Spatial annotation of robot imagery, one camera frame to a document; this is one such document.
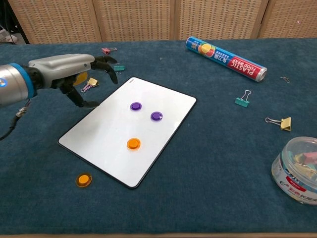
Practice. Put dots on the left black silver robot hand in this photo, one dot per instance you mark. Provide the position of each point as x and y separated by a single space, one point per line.
62 67

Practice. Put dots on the purple round magnet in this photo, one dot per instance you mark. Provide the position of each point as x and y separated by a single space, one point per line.
156 116
136 106

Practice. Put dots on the orange round magnet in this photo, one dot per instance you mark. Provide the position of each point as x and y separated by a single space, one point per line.
83 179
133 143

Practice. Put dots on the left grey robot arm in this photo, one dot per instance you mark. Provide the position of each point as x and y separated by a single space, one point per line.
12 84

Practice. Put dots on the white rectangular board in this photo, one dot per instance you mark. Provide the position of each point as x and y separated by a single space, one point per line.
104 138

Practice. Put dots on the yellow packing tape roll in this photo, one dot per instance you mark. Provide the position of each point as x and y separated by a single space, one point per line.
81 78

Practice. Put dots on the green binder clip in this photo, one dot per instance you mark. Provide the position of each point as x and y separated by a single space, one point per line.
239 100
120 67

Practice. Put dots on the white power strip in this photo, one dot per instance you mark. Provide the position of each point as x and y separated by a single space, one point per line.
7 37

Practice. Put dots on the woven wooden folding screen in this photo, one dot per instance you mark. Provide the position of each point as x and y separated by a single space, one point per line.
136 19

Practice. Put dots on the blue plastic food wrap roll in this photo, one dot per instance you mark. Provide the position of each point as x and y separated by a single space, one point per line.
223 58

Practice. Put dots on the blue carpet table mat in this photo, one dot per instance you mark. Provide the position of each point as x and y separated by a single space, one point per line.
198 203

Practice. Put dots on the small metal paper clip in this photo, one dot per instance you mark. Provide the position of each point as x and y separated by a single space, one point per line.
285 79

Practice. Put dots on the clear jar of binder clips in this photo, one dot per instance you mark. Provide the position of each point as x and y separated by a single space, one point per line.
294 171

